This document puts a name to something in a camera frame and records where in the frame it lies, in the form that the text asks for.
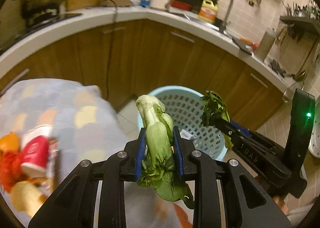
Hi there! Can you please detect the green bok choy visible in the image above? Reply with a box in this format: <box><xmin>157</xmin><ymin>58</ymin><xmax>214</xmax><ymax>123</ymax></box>
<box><xmin>136</xmin><ymin>95</ymin><xmax>194</xmax><ymax>210</ymax></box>

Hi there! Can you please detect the dark leafy vegetable scrap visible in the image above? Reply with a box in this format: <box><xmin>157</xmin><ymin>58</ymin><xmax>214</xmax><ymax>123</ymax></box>
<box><xmin>201</xmin><ymin>91</ymin><xmax>233</xmax><ymax>149</ymax></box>

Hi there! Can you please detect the light blue perforated trash basket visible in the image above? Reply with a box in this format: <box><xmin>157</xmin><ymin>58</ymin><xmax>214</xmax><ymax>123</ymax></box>
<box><xmin>148</xmin><ymin>86</ymin><xmax>227</xmax><ymax>160</ymax></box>

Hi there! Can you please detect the chrome kitchen faucet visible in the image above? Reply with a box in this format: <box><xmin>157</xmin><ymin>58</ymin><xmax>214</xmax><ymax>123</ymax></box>
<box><xmin>212</xmin><ymin>0</ymin><xmax>234</xmax><ymax>35</ymax></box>

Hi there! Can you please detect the pastel scallop pattern tablecloth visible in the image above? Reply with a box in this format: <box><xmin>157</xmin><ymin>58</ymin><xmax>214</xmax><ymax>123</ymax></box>
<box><xmin>1</xmin><ymin>79</ymin><xmax>183</xmax><ymax>227</ymax></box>

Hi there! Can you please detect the red paper cup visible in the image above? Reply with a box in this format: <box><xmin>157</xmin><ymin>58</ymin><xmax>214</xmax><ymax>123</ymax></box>
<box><xmin>21</xmin><ymin>125</ymin><xmax>53</xmax><ymax>178</ymax></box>

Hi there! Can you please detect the steel thermos bottle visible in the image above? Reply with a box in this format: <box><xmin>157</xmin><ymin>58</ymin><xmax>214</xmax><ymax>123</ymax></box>
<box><xmin>254</xmin><ymin>29</ymin><xmax>277</xmax><ymax>62</ymax></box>

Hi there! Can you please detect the yellow detergent bottle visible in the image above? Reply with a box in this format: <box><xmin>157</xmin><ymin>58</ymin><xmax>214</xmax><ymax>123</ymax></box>
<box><xmin>197</xmin><ymin>0</ymin><xmax>219</xmax><ymax>24</ymax></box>

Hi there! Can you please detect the red plastic container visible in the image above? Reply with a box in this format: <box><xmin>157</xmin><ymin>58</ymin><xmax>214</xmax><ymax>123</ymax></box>
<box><xmin>171</xmin><ymin>0</ymin><xmax>193</xmax><ymax>11</ymax></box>

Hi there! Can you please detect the black gas stove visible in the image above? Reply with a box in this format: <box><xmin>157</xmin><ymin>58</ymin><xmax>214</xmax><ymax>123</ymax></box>
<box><xmin>0</xmin><ymin>13</ymin><xmax>82</xmax><ymax>55</ymax></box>

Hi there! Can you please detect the black wall shelf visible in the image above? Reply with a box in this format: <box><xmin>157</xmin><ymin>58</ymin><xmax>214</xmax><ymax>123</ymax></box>
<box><xmin>279</xmin><ymin>16</ymin><xmax>320</xmax><ymax>35</ymax></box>

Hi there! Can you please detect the black power cable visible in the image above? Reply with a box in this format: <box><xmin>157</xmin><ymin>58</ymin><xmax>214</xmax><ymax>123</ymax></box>
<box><xmin>100</xmin><ymin>0</ymin><xmax>119</xmax><ymax>101</ymax></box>

